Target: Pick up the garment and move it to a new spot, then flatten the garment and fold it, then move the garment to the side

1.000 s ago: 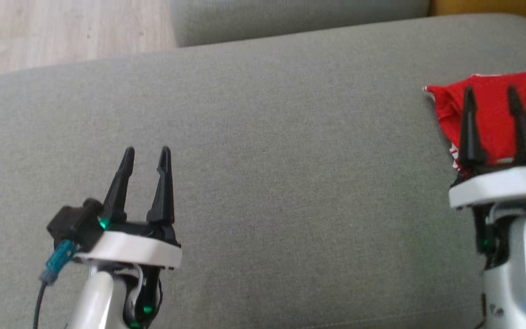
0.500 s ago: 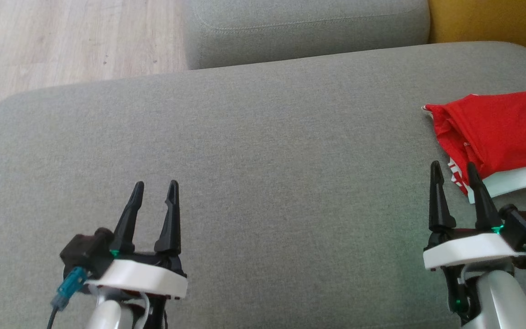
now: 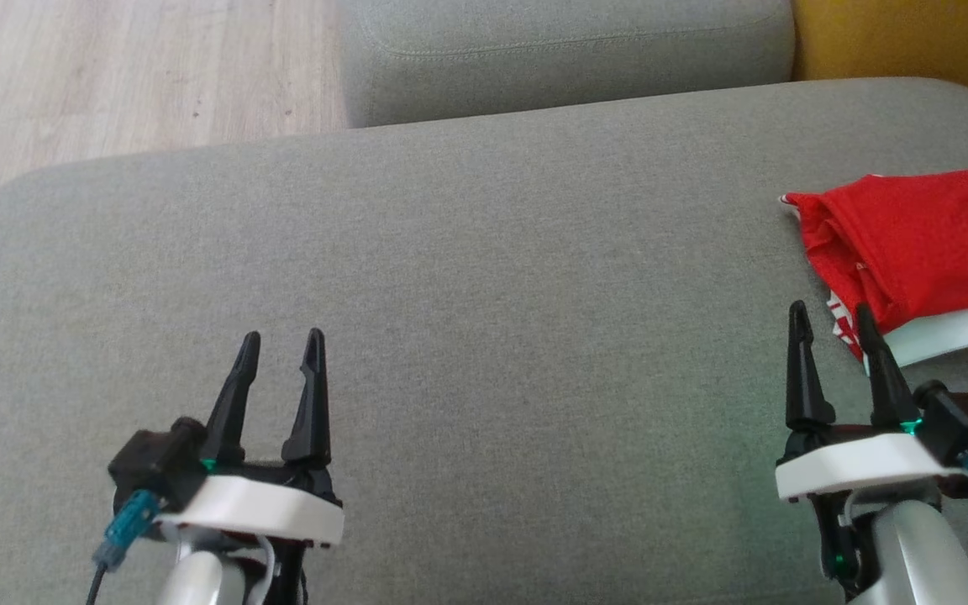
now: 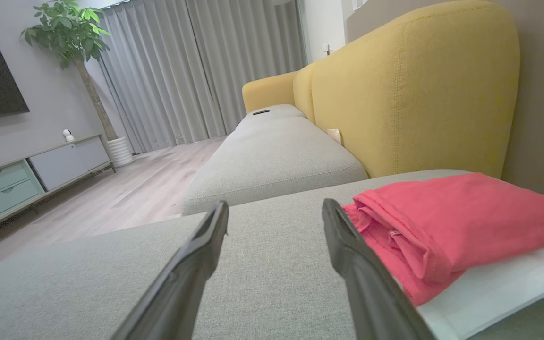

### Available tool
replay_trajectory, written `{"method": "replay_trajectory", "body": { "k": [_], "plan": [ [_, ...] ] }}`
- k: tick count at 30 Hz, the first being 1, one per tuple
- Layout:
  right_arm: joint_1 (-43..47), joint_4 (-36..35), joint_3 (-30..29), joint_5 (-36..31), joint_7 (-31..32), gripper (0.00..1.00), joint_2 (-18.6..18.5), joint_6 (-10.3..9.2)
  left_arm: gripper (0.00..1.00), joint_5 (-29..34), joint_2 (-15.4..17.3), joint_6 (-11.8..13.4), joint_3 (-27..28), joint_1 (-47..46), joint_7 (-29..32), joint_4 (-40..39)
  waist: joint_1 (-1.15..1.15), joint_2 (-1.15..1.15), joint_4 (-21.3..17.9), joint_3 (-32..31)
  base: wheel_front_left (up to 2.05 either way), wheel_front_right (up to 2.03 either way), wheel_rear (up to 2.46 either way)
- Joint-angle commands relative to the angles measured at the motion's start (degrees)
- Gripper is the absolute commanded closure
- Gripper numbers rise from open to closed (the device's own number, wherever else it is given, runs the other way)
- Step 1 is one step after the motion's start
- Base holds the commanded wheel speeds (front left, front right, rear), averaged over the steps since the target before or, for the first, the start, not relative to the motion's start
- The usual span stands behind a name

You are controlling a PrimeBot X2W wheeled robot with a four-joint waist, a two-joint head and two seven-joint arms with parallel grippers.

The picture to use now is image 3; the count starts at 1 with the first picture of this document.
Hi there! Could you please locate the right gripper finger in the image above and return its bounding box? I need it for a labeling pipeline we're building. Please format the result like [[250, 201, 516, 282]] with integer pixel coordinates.
[[854, 304, 922, 429], [785, 300, 836, 434]]

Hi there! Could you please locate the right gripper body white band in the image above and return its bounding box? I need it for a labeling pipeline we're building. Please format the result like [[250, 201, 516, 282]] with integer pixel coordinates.
[[774, 424, 968, 505]]

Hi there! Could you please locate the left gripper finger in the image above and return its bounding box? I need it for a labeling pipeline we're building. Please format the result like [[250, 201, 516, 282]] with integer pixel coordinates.
[[201, 331, 262, 467], [281, 328, 332, 470]]

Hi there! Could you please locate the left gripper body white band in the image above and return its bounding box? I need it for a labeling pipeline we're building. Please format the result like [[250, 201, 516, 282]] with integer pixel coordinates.
[[155, 458, 345, 547]]

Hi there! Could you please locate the red and white shirt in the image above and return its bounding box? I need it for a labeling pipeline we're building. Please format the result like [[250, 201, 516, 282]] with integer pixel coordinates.
[[786, 166, 968, 371]]

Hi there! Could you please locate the large yellow sofa backrest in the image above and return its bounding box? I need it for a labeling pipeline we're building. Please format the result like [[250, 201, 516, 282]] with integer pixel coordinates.
[[791, 0, 968, 127]]

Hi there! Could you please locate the long grey sofa seat cushion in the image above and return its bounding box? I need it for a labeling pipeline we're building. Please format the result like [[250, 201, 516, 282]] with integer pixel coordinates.
[[339, 0, 796, 129]]

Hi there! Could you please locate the left camera cable teal plug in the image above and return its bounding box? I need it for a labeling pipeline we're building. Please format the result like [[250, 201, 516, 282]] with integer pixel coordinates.
[[87, 490, 161, 605]]

